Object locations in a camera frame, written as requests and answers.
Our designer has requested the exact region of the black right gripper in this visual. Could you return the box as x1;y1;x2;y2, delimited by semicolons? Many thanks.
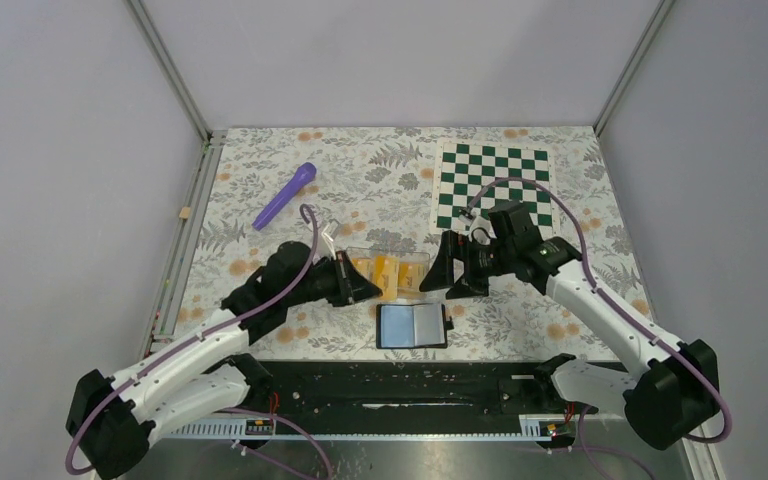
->
419;229;516;300

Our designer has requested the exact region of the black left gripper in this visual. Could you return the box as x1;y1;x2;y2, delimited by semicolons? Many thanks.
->
285;249;383;307

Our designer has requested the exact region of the clear box of cards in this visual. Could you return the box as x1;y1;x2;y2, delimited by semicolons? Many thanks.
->
347;247;431;303

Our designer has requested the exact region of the black leather card holder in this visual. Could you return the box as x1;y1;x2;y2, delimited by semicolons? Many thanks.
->
376;303;454;350

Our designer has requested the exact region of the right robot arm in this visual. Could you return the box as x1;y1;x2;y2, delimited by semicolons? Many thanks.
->
419;201;723;450

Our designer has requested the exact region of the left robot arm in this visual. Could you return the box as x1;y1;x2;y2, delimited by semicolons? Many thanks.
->
65;241;382;479

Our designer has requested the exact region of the floral tablecloth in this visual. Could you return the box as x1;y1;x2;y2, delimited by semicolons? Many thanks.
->
156;126;650;362

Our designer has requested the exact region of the green white chessboard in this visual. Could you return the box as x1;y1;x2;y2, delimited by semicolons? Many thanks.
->
429;139;558;238

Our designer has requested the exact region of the purple toy microphone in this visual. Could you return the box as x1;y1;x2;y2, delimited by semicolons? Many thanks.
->
252;162;317;231

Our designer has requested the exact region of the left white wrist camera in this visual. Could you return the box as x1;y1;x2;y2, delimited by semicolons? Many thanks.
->
317;219;342;258

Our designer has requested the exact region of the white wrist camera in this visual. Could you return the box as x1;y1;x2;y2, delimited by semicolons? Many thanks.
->
317;219;342;258
459;208;493;245

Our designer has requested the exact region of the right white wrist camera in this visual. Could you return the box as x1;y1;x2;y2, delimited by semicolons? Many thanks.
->
459;208;493;245

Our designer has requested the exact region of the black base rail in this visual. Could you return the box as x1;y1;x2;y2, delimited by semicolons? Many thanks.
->
240;360;585;436

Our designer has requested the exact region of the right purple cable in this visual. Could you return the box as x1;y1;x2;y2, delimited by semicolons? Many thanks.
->
463;177;734;444

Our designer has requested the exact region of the purple cable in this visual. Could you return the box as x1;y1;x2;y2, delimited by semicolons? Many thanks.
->
463;177;734;444
64;203;322;477

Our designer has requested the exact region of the white slotted cable duct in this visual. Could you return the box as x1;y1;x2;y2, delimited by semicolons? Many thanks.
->
165;415;577;444

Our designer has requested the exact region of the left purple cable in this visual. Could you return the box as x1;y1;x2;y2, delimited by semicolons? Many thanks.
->
64;203;322;477

